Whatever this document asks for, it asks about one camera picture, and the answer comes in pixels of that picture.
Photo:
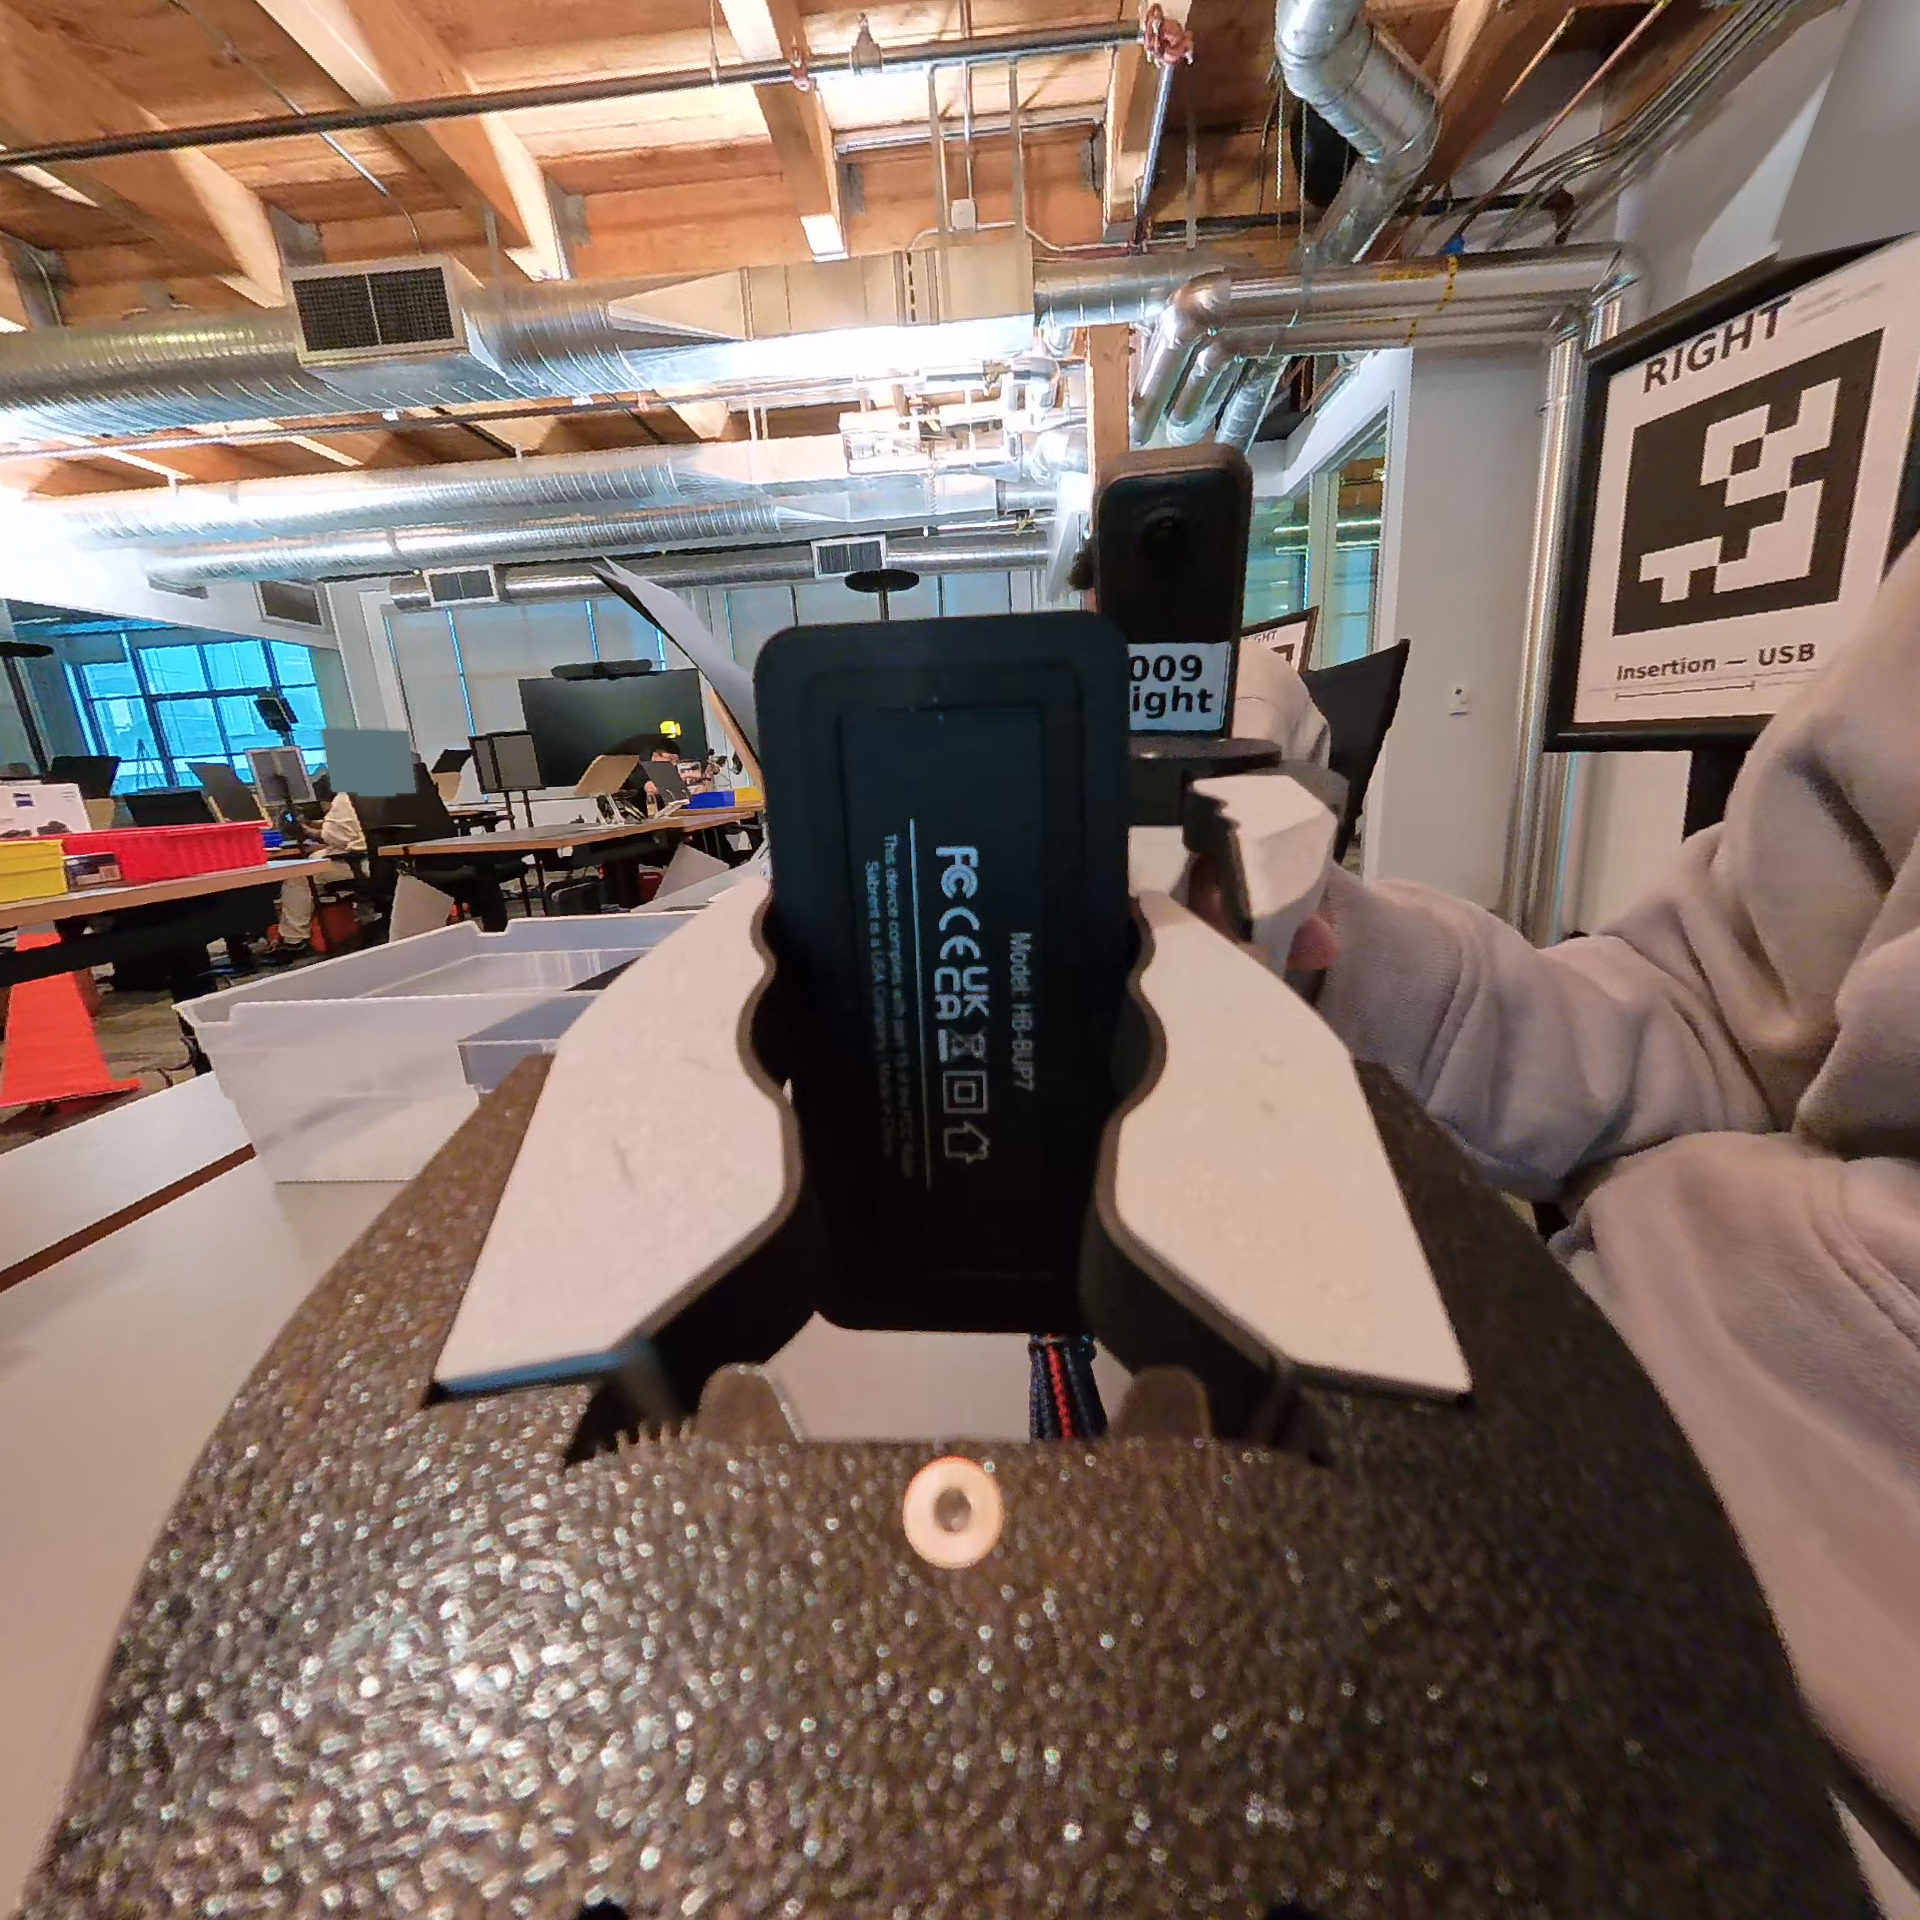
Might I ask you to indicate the wooden topped table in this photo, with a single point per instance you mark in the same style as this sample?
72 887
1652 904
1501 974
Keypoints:
601 830
181 884

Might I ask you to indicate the black monitor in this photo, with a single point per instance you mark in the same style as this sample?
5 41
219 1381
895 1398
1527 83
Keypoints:
601 727

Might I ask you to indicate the short black USB hub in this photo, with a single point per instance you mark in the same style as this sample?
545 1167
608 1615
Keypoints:
945 901

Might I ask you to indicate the small air vent grille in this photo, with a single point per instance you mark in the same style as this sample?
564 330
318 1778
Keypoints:
849 557
462 583

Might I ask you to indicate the clear plastic bin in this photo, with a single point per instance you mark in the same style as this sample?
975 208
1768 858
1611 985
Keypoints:
345 1050

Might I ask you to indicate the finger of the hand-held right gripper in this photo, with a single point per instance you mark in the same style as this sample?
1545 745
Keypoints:
1287 854

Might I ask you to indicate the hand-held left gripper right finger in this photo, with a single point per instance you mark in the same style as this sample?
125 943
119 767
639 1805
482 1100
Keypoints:
1291 1201

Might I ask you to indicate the black floor lamp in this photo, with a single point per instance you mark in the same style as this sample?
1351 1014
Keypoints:
881 577

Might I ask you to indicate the red plastic bin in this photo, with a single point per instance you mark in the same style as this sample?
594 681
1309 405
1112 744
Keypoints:
165 854

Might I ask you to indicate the yellow plastic bin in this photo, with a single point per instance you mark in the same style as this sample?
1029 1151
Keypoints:
31 868

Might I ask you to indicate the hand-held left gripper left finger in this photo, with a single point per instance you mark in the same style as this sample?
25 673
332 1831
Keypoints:
601 1170

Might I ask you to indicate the person's right forearm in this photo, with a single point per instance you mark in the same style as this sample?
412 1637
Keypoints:
1651 974

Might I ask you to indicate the blue-lit window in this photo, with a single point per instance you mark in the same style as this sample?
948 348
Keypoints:
195 690

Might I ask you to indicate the framed black white marker sign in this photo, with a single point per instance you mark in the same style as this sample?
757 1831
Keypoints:
1741 481

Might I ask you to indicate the white desk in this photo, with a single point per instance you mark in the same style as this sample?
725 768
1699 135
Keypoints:
121 1350

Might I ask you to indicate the person's grey clothing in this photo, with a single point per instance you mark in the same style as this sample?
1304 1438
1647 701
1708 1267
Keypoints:
1771 1501

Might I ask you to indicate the person's right hand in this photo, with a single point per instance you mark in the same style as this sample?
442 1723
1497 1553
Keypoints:
1312 943

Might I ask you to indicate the large air vent grille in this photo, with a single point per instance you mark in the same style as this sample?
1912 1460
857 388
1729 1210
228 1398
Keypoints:
377 305

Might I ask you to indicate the bare metal air duct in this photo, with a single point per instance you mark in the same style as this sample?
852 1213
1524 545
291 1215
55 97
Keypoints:
1351 90
1424 278

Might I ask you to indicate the black office chair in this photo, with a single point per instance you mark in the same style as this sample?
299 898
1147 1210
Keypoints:
1359 721

